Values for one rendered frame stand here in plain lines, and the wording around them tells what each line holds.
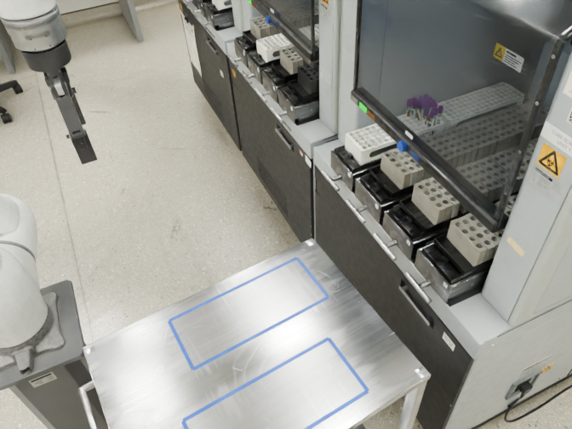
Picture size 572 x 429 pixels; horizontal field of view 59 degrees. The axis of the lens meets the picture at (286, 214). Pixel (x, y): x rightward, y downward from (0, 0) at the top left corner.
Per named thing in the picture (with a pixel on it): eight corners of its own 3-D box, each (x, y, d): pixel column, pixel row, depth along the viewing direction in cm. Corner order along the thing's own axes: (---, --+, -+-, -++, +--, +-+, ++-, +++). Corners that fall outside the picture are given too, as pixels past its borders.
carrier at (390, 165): (408, 189, 141) (411, 173, 136) (403, 191, 140) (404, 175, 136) (386, 166, 148) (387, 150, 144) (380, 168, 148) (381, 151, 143)
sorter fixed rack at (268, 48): (322, 37, 211) (322, 22, 207) (334, 47, 205) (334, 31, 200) (256, 54, 204) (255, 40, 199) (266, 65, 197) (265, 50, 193)
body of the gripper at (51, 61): (17, 37, 89) (38, 83, 95) (20, 58, 83) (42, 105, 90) (61, 27, 90) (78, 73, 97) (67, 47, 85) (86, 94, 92)
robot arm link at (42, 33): (0, 26, 79) (16, 61, 83) (60, 13, 81) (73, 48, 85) (-3, 5, 84) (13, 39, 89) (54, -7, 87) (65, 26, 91)
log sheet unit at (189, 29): (191, 61, 316) (179, 4, 290) (204, 81, 298) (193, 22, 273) (186, 62, 315) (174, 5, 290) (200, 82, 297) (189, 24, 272)
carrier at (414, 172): (415, 187, 141) (419, 171, 137) (409, 190, 141) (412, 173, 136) (392, 163, 149) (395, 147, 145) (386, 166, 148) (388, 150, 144)
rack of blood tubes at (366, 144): (423, 122, 165) (426, 106, 161) (442, 139, 159) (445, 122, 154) (343, 150, 157) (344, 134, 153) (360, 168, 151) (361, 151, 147)
